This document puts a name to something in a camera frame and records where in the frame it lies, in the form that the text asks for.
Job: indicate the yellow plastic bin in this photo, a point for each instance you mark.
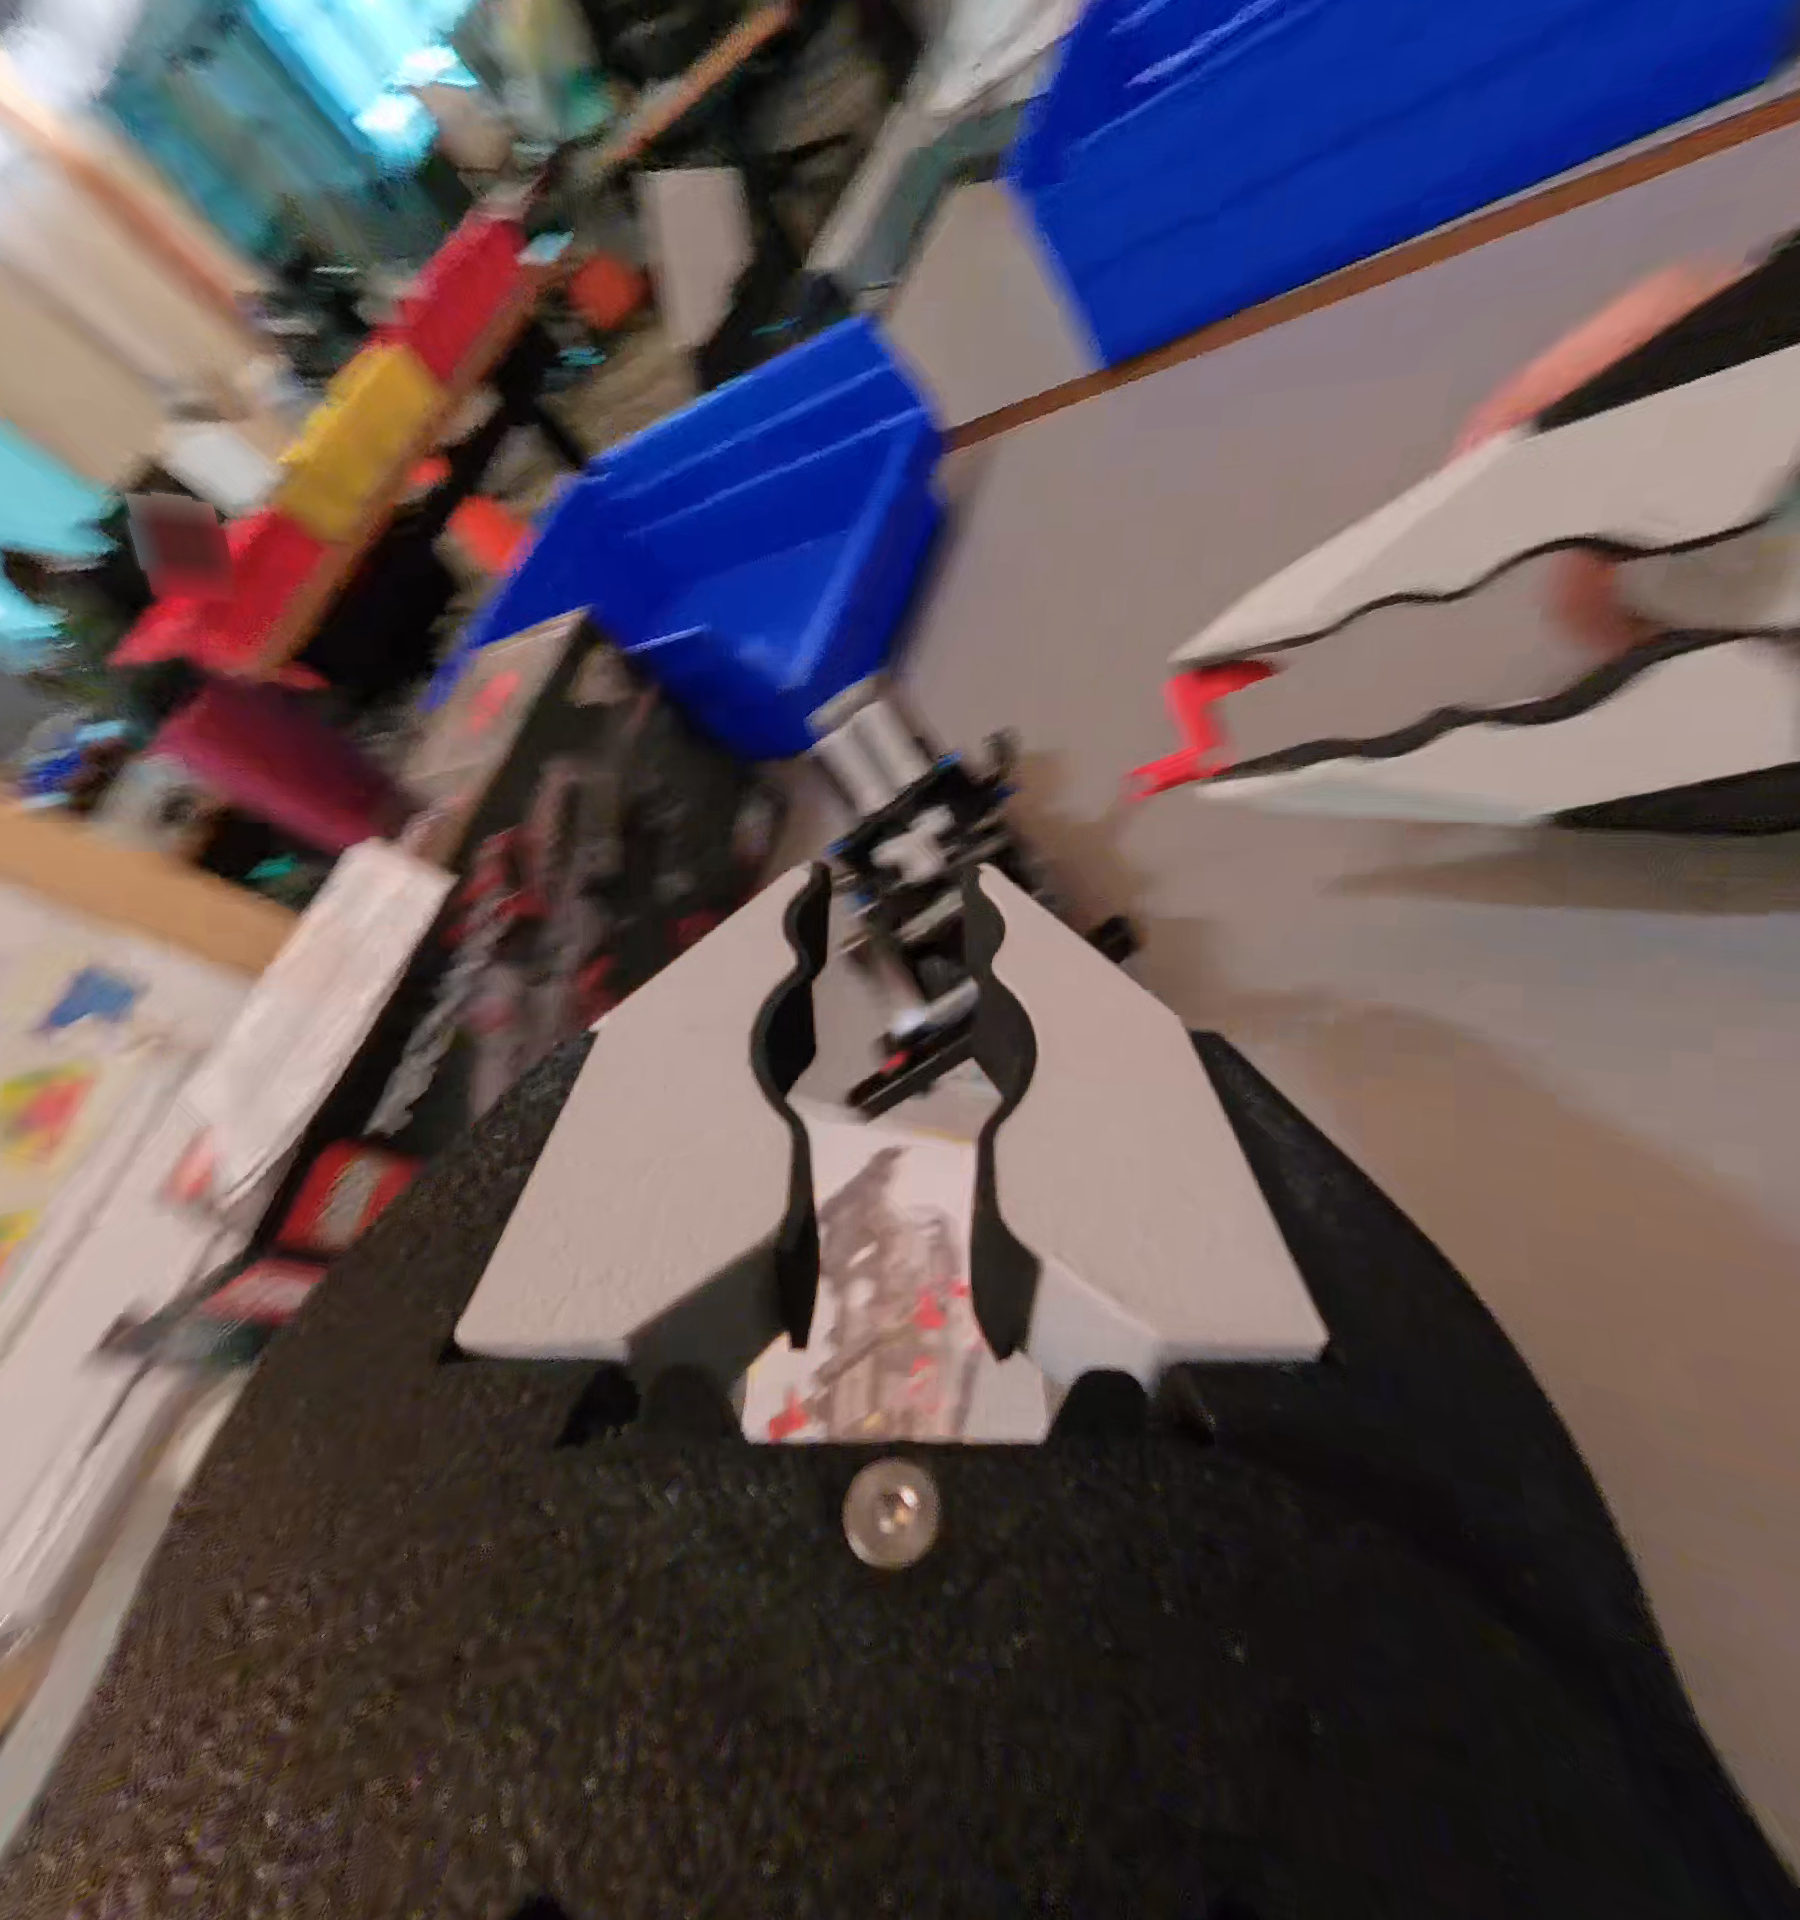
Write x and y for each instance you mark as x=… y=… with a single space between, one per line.
x=359 y=443

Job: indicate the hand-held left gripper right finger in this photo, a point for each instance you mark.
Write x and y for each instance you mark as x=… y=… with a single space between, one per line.
x=1155 y=1200

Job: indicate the blue plastic bin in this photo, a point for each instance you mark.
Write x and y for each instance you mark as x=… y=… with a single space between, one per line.
x=1366 y=150
x=749 y=572

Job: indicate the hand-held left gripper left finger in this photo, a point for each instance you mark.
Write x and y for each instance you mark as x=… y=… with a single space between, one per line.
x=630 y=1200

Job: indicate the dark toy set box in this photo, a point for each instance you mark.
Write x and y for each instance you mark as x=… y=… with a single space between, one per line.
x=572 y=899

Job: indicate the red plastic bin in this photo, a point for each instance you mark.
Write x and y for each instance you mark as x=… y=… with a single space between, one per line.
x=460 y=293
x=225 y=600

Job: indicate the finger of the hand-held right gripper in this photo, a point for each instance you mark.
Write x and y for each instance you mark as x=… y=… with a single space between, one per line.
x=1589 y=734
x=1589 y=479

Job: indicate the instruction poster sheet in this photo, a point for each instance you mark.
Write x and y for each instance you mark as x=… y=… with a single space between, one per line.
x=60 y=1200

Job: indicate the toy vehicle model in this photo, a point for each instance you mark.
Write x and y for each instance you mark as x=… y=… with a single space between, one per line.
x=922 y=842

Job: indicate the grey desk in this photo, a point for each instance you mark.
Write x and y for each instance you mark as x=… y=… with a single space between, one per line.
x=1439 y=1049

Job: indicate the red toy claw piece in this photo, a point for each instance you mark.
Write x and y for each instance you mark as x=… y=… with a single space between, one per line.
x=1192 y=722

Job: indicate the maroon cylinder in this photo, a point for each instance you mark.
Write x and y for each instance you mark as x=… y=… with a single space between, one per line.
x=279 y=764

